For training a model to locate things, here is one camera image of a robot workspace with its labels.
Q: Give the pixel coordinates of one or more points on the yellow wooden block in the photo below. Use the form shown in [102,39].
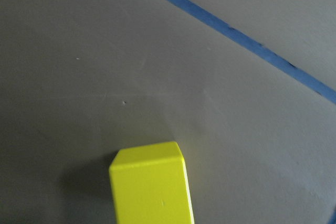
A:
[150,185]

